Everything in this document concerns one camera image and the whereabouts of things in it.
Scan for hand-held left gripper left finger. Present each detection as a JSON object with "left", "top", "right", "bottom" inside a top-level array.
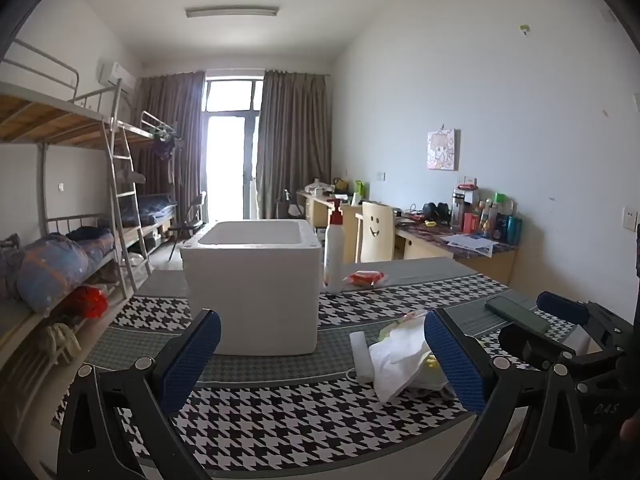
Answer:
[{"left": 57, "top": 308, "right": 222, "bottom": 480}]

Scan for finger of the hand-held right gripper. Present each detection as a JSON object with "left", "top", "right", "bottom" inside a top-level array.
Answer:
[
  {"left": 536, "top": 291, "right": 592, "bottom": 327},
  {"left": 499, "top": 322, "right": 621, "bottom": 373}
]

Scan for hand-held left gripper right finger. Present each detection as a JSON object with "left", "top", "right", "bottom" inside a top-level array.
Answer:
[{"left": 423, "top": 308, "right": 591, "bottom": 480}]

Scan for white foam box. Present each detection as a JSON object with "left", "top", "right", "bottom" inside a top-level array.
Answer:
[{"left": 179, "top": 220, "right": 323, "bottom": 357}]

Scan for dark smartphone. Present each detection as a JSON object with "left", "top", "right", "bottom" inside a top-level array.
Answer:
[{"left": 484, "top": 295, "right": 552, "bottom": 336}]

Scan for wooden desk patterned top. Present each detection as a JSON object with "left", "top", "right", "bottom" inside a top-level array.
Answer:
[{"left": 395, "top": 217, "right": 518, "bottom": 286}]

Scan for row of toiletry bottles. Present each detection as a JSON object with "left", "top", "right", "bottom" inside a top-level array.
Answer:
[{"left": 462, "top": 191, "right": 523, "bottom": 247}]

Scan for printed papers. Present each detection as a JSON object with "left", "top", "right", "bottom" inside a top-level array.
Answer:
[{"left": 445, "top": 233, "right": 498, "bottom": 253}]

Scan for red plastic bag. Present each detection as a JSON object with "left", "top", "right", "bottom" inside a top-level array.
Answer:
[{"left": 62, "top": 285, "right": 110, "bottom": 320}]

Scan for red snack packet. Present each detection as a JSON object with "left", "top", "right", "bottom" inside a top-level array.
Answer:
[{"left": 345, "top": 270, "right": 388, "bottom": 288}]

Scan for houndstooth tablecloth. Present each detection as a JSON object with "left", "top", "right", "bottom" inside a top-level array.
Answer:
[{"left": 50, "top": 257, "right": 583, "bottom": 472}]

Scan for black folding chair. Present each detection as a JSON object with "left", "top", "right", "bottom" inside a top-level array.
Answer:
[{"left": 167, "top": 191, "right": 207, "bottom": 261}]

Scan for beige cloth bundle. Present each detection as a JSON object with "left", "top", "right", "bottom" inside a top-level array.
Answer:
[{"left": 42, "top": 322, "right": 81, "bottom": 366}]

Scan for wooden smiley chair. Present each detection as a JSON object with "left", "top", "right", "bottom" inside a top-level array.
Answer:
[{"left": 360, "top": 201, "right": 396, "bottom": 263}]

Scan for small metal bunk bed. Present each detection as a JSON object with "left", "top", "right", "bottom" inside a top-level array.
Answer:
[{"left": 120, "top": 110, "right": 181, "bottom": 261}]

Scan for white pump bottle red cap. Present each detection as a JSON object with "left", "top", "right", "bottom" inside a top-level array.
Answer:
[{"left": 322, "top": 198, "right": 347, "bottom": 295}]

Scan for metal bunk ladder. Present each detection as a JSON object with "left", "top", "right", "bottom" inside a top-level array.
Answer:
[{"left": 102, "top": 120, "right": 152, "bottom": 298}]

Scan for blue patterned quilt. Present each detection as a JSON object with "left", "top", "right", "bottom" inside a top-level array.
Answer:
[{"left": 15, "top": 232, "right": 115, "bottom": 316}]

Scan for glass balcony door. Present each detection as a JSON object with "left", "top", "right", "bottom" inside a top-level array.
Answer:
[{"left": 204, "top": 77, "right": 265, "bottom": 221}]

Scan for grey purple quilt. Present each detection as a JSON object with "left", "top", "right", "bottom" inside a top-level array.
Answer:
[{"left": 0, "top": 234, "right": 23, "bottom": 301}]

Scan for purple hanging clothes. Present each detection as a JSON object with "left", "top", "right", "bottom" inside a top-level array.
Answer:
[{"left": 152, "top": 135, "right": 177, "bottom": 162}]

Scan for brown curtain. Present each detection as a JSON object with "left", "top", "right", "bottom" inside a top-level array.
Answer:
[
  {"left": 255, "top": 69, "right": 333, "bottom": 221},
  {"left": 135, "top": 71, "right": 207, "bottom": 231}
]

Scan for large metal bunk bed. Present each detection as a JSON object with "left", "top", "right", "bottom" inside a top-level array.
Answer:
[{"left": 0, "top": 37, "right": 151, "bottom": 411}]

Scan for white air conditioner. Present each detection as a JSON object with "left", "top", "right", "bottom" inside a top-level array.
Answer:
[{"left": 97, "top": 61, "right": 136, "bottom": 93}]

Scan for ceiling light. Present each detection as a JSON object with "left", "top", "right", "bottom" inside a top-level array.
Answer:
[{"left": 185, "top": 6, "right": 280, "bottom": 19}]

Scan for pink wall picture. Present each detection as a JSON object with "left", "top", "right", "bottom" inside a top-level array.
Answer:
[{"left": 426, "top": 129, "right": 458, "bottom": 171}]

